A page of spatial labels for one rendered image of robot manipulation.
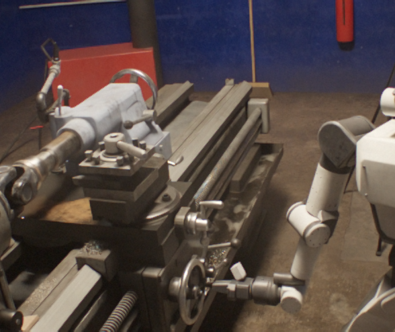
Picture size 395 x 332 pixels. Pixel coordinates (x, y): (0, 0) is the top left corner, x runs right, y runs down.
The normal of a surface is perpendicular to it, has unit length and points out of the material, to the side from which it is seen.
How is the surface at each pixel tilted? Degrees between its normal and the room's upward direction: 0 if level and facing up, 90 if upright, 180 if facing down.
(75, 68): 90
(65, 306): 36
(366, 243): 0
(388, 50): 90
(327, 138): 79
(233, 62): 90
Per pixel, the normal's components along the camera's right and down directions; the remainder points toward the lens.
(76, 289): 0.48, -0.71
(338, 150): -0.71, 0.17
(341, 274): -0.09, -0.91
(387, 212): -0.74, 0.36
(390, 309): -0.46, 0.40
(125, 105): 0.93, -0.08
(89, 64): 0.04, 0.40
